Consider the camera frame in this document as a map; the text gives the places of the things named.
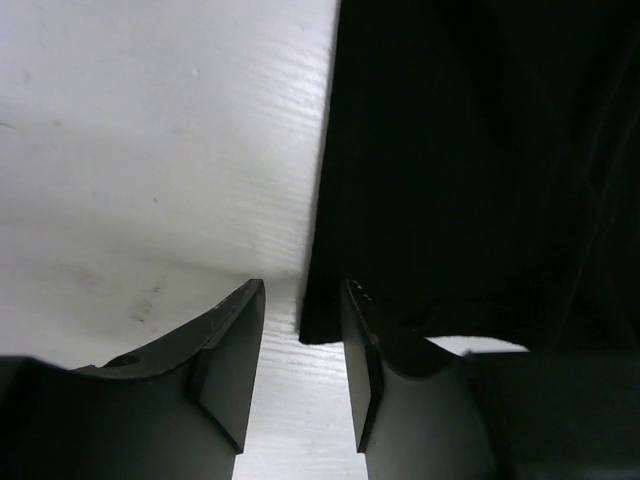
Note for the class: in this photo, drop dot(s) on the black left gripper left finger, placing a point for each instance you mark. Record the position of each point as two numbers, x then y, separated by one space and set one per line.
175 408

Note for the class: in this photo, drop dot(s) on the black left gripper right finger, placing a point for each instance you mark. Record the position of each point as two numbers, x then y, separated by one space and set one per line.
422 412

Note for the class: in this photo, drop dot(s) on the black tank top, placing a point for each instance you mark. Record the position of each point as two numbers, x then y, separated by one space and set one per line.
481 172

